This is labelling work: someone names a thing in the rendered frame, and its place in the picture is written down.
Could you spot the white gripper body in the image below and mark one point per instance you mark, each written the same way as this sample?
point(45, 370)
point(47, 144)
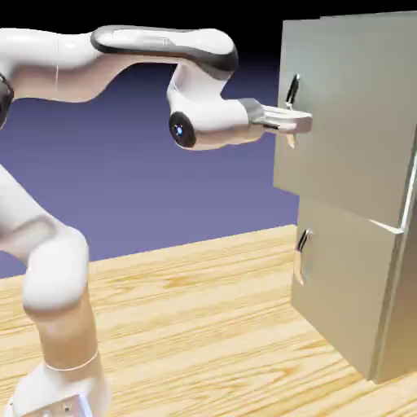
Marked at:
point(286, 120)

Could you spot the grey cabinet door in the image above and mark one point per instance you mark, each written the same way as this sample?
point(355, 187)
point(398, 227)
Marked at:
point(338, 286)
point(352, 107)

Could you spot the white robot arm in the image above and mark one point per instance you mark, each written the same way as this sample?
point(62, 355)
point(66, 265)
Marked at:
point(49, 62)

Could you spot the grey metal cabinet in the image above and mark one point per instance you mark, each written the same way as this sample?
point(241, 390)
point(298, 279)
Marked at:
point(397, 293)

